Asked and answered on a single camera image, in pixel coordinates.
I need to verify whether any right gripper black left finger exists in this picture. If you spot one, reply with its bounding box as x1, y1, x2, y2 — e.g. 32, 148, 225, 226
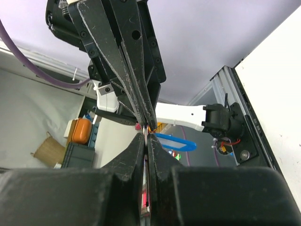
0, 133, 145, 226

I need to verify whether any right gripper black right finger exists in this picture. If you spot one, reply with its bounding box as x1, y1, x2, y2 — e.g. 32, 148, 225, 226
147, 134, 301, 226

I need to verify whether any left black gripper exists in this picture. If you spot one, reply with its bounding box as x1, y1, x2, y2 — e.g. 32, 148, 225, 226
46, 0, 166, 129

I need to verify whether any dark grey storage crate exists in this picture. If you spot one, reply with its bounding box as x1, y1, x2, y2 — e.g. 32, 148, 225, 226
61, 142, 95, 168

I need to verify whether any orange plastic case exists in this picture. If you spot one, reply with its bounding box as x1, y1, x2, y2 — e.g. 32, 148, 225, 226
71, 118, 92, 145

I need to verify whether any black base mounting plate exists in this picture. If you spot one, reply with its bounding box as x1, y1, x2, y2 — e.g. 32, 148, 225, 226
228, 102, 260, 165

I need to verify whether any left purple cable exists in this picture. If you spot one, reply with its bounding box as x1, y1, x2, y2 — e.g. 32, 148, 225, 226
0, 18, 91, 90

